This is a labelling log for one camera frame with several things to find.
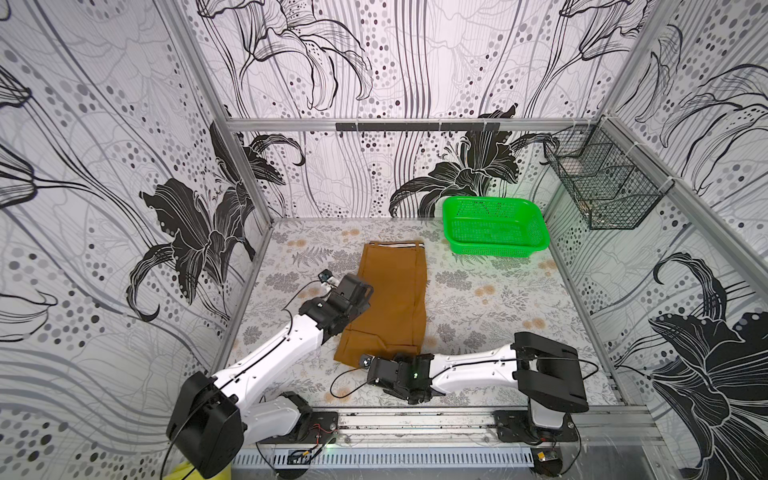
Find brown long pants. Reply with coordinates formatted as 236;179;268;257
334;241;427;367

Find green plastic basket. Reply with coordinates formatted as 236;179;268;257
442;196;550;258

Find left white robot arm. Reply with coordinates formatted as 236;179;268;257
166;271;374;479

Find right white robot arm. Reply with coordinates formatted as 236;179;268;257
359;332;589;443

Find slotted cable duct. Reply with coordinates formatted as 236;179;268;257
232;446;534;470

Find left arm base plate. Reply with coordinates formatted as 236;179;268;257
260;411;339;445

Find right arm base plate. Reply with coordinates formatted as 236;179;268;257
492;409;580;446

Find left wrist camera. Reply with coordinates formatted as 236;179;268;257
318;269;338;289

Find aluminium front rail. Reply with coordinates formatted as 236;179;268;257
313;405;663;447

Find black wire basket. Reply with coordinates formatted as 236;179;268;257
543;125;673;230

